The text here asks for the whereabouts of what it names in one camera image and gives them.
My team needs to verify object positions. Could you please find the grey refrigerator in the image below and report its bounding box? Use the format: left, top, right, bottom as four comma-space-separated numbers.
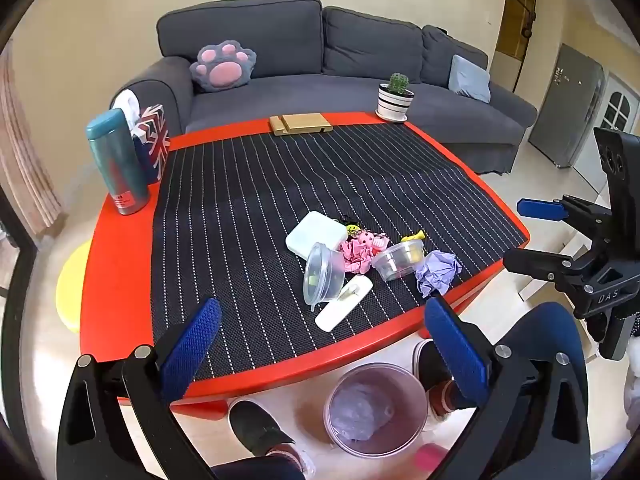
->
529, 44, 607, 168

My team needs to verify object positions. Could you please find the pink waste bin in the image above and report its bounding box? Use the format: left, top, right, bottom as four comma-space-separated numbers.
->
323, 362, 431, 457

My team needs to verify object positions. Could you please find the clear bin liner bag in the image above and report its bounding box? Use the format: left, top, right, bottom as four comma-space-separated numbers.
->
334, 382, 396, 442

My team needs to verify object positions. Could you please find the white plastic box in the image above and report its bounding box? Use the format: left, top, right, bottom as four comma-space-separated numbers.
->
286, 211, 348, 261

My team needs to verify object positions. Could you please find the cactus in striped pot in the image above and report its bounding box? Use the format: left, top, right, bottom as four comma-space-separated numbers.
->
376, 72, 416, 123

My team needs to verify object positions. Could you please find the person's black right shoe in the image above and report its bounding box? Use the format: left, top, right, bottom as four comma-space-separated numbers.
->
412, 339, 453, 391

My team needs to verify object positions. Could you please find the pink object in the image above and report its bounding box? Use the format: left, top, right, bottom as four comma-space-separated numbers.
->
414, 444, 448, 471

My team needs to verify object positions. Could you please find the white windowed door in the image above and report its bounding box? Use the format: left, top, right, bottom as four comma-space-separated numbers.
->
597, 72, 640, 133

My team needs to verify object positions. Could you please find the grey pink paw pillow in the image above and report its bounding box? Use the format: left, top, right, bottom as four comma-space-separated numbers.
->
189, 42, 257, 93

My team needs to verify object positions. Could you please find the clear plastic tub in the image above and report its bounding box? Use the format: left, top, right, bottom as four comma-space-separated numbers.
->
303, 242, 347, 306
371, 239, 425, 282

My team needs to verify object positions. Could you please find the white tissue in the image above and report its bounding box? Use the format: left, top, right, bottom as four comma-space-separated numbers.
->
111, 89, 143, 131

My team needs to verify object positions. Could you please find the wooden door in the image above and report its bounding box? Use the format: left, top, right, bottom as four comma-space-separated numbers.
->
495, 0, 538, 61

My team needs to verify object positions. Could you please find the person's left leg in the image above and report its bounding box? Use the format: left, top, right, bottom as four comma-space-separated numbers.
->
212, 442, 313, 480

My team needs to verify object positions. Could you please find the white low table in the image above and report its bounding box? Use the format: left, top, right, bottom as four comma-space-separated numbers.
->
517, 230, 596, 303

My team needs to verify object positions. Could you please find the teal thermos bottle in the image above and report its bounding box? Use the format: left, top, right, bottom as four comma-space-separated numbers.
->
86, 108, 151, 216

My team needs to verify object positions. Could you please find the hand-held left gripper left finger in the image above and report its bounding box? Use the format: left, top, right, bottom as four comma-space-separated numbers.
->
56, 297, 223, 480

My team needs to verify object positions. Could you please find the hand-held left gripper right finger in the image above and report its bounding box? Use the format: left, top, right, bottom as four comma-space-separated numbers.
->
424, 296, 593, 480

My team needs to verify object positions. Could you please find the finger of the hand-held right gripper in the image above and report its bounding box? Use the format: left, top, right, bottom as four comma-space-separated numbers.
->
502, 248, 597, 292
516, 194, 614, 241

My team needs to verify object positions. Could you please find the person's black shoe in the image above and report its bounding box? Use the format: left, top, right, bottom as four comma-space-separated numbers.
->
228, 399, 296, 453
412, 339, 453, 391

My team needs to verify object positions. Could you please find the person's black left shoe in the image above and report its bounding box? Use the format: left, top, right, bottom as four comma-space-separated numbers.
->
228, 399, 296, 453

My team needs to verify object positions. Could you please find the pink paper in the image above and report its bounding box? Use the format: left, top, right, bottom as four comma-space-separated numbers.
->
339, 237, 386, 275

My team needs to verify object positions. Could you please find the white cloth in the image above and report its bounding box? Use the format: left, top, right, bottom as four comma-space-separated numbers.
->
590, 440, 632, 480

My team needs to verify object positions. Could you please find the pink striped curtain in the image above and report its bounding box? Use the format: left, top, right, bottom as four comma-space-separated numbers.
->
0, 45, 68, 236

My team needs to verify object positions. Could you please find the wooden phone stand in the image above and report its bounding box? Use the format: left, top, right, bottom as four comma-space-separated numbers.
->
269, 112, 332, 136

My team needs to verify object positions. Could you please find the black striped table mat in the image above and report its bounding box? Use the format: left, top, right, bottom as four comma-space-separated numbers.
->
150, 122, 530, 383

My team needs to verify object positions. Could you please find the light blue cushion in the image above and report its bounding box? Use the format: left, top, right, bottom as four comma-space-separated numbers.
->
448, 55, 492, 103

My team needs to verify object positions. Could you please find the union jack bag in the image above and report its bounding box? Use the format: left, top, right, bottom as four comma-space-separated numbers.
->
131, 104, 172, 183

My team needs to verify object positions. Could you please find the grey fabric sofa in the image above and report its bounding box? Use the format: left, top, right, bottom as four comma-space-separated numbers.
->
110, 0, 538, 176

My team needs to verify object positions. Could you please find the purple paper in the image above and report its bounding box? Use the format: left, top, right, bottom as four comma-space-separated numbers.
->
415, 250, 462, 298

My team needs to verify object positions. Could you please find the yellow round stool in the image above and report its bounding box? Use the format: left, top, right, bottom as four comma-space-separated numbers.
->
56, 239, 93, 335

